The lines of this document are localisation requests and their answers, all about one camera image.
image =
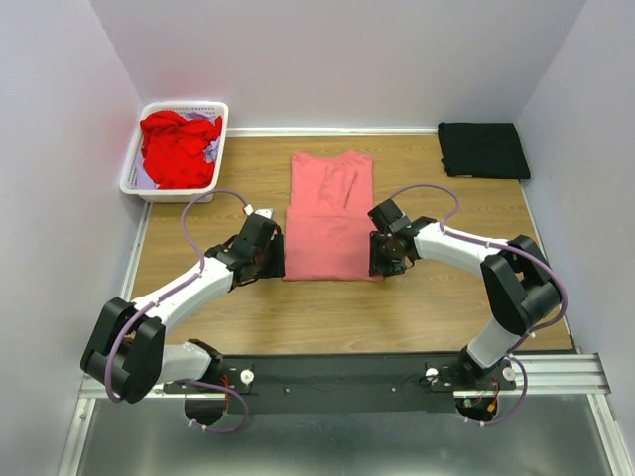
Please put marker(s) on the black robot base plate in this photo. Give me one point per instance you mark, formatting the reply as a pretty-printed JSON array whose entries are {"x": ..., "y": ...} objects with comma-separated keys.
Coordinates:
[{"x": 347, "y": 384}]

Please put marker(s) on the pink t shirt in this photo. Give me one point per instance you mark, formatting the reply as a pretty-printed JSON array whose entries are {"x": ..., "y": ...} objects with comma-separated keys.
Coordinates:
[{"x": 327, "y": 228}]

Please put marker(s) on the red t shirt in basket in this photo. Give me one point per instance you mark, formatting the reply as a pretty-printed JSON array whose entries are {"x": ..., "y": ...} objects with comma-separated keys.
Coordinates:
[{"x": 176, "y": 151}]

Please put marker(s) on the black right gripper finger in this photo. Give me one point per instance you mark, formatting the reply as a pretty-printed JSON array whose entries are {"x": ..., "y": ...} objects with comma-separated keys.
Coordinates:
[
  {"x": 374, "y": 244},
  {"x": 378, "y": 267}
]

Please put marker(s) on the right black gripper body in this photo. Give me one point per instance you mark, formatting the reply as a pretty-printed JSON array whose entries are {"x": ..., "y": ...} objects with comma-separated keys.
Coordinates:
[{"x": 396, "y": 264}]

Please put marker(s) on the white plastic laundry basket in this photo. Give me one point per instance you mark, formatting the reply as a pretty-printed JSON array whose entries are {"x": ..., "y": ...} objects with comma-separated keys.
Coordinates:
[{"x": 176, "y": 151}]

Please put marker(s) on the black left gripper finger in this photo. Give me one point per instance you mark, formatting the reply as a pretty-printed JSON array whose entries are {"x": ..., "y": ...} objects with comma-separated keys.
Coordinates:
[
  {"x": 274, "y": 270},
  {"x": 276, "y": 249}
]

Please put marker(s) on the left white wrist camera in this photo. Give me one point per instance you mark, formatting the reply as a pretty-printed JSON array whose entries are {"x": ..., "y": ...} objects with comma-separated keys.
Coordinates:
[{"x": 258, "y": 214}]

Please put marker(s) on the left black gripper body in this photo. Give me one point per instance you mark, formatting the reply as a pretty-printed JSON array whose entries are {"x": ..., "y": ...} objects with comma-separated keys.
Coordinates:
[{"x": 262, "y": 258}]

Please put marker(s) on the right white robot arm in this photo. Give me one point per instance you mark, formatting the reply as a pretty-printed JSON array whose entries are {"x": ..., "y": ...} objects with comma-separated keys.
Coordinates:
[{"x": 521, "y": 287}]

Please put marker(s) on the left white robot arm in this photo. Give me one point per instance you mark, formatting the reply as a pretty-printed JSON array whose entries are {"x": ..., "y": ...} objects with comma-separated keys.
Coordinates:
[{"x": 127, "y": 351}]

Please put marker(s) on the folded black t shirt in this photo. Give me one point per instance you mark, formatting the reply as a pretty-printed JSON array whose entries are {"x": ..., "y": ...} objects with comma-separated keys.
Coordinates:
[{"x": 482, "y": 150}]

